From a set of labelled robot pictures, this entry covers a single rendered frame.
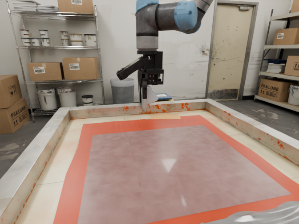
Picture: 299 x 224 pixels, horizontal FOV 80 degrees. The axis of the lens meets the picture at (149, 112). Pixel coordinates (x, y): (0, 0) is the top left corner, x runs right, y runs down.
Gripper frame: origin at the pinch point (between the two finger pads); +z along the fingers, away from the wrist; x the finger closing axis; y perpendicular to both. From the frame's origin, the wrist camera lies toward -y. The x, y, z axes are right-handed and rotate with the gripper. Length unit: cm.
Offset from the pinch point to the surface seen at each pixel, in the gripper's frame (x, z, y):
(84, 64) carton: 261, 2, -50
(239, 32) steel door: 315, -57, 277
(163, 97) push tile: 15.0, 1.1, 13.3
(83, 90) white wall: 309, 55, -63
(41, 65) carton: 263, 3, -116
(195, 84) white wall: 309, 53, 180
